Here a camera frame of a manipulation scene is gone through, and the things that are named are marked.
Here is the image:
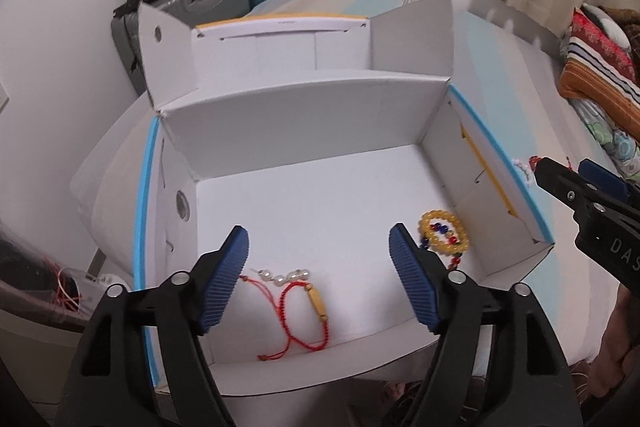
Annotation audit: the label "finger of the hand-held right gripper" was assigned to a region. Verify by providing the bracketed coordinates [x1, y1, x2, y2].
[532, 157, 607, 229]
[578, 159, 640, 218]

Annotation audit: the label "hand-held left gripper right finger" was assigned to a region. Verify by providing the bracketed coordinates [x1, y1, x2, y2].
[389, 222, 586, 427]

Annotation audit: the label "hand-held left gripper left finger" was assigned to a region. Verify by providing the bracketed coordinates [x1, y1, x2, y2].
[55, 225, 250, 427]

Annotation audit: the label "white bead bracelet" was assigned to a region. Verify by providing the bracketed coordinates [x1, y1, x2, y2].
[512, 159, 536, 188]

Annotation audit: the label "multicolour glass bead bracelet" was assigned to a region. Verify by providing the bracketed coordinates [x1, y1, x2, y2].
[420, 221, 463, 273]

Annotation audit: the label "pearl bead ornament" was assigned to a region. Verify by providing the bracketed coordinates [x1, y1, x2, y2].
[257, 268, 311, 285]

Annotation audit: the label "yellow bead bracelet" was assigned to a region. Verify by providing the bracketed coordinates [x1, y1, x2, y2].
[419, 209, 472, 255]

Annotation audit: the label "red cord bracelet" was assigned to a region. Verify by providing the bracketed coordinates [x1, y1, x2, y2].
[240, 274, 331, 363]

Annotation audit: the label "white cardboard box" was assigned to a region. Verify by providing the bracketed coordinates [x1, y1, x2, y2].
[132, 0, 556, 395]

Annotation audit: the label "person's right hand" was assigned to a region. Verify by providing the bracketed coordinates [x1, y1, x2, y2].
[587, 282, 640, 400]

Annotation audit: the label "floral quilt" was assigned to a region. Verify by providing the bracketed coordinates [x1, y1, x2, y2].
[570, 99, 640, 180]

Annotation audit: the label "striped folded blankets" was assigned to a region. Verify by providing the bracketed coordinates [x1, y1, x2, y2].
[559, 7, 640, 108]

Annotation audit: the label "person's foot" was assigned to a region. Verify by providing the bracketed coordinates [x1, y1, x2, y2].
[382, 381, 418, 413]

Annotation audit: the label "grey pillow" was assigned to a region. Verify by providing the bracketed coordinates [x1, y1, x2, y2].
[582, 4, 631, 52]

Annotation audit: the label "brown blanket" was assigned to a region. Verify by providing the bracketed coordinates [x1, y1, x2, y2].
[597, 7, 640, 32]

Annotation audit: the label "dark clear bin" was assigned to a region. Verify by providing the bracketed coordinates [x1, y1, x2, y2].
[0, 222, 108, 348]

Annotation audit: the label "red wire bundle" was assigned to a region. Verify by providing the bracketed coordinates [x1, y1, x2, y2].
[54, 267, 84, 314]

